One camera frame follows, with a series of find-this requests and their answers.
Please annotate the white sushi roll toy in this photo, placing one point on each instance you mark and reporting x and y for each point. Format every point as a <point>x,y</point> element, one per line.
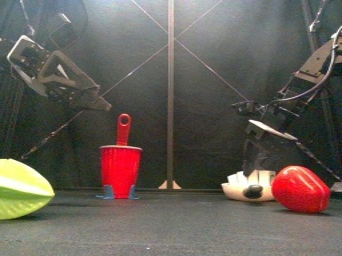
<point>242,195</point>

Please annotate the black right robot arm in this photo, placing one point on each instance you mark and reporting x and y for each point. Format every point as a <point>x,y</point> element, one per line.
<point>318,63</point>

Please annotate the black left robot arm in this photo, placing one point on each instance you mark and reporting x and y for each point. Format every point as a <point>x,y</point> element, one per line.
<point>67,31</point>

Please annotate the red glossy toy pepper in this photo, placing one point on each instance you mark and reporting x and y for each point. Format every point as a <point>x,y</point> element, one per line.
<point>300,190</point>

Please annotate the red ribbed plastic cup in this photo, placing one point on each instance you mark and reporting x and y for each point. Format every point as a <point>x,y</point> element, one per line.
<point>120,171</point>

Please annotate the green toy leaf vegetable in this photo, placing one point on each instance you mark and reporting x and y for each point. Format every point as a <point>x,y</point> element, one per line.
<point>20,190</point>

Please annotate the blue cup holder base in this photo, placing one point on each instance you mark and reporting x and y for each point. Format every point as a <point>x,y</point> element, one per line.
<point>108,193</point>

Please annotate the vertical metal frame post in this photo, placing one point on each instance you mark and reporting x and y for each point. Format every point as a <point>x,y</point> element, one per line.
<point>170,100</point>

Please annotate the metal post base bracket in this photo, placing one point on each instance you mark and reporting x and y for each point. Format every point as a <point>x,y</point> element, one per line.
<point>170,185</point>

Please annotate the dark side frame post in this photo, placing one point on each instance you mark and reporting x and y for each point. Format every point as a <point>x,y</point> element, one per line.
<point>311,23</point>

